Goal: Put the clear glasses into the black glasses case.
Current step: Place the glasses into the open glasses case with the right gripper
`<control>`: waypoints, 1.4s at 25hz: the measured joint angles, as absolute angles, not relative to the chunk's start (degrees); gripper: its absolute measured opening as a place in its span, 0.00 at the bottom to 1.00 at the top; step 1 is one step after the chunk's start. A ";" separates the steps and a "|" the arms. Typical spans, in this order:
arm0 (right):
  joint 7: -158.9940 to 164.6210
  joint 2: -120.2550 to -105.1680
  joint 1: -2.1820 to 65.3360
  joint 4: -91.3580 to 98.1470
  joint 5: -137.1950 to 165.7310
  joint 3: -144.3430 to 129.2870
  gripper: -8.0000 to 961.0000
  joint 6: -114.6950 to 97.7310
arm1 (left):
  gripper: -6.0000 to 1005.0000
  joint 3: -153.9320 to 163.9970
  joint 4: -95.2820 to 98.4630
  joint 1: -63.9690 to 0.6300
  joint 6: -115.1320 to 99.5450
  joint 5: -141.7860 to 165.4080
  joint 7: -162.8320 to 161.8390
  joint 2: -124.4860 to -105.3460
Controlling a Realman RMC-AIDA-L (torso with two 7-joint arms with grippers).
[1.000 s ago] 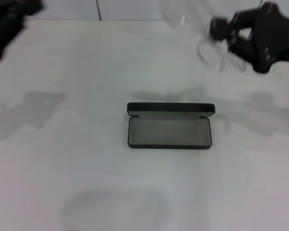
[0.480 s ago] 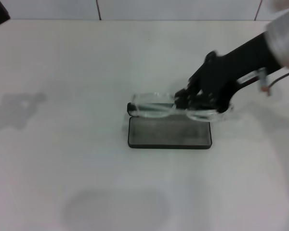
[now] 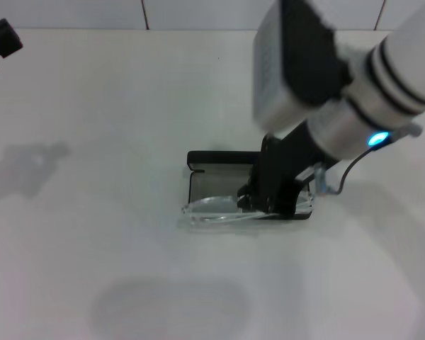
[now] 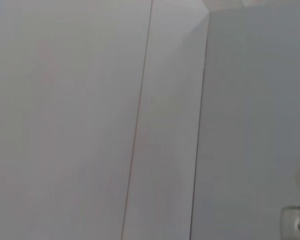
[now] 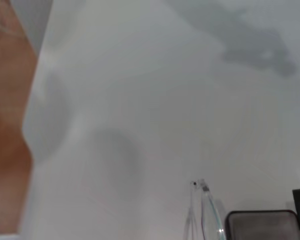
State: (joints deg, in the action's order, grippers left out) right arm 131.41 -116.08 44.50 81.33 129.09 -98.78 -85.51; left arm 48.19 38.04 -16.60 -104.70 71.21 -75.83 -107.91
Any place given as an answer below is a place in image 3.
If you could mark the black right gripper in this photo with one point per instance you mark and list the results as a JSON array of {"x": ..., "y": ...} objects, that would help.
[{"x": 283, "y": 163}]

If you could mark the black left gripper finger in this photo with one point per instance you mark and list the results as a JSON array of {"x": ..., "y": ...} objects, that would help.
[{"x": 3, "y": 39}]

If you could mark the clear white glasses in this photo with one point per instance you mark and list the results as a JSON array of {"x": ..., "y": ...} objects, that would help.
[{"x": 212, "y": 212}]

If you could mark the black glasses case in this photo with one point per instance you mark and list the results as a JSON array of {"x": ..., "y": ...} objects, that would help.
[{"x": 216, "y": 157}]

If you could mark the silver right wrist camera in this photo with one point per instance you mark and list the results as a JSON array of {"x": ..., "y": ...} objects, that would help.
[{"x": 290, "y": 63}]

